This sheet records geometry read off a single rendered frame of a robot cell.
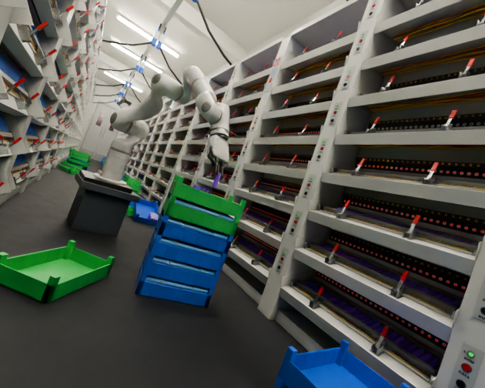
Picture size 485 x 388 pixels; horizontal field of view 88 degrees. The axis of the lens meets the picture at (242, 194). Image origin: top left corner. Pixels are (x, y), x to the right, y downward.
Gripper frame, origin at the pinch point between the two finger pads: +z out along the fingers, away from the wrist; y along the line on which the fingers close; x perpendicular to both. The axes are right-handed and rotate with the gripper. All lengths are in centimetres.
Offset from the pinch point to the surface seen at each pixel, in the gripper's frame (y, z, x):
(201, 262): -2.8, 36.8, -9.7
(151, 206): -64, -18, -144
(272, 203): -46.0, 4.0, 0.2
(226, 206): -4.5, 14.6, 1.6
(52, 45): 53, -57, -56
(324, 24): -54, -110, 36
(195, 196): 7.4, 12.1, -4.8
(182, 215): 9.2, 19.7, -9.5
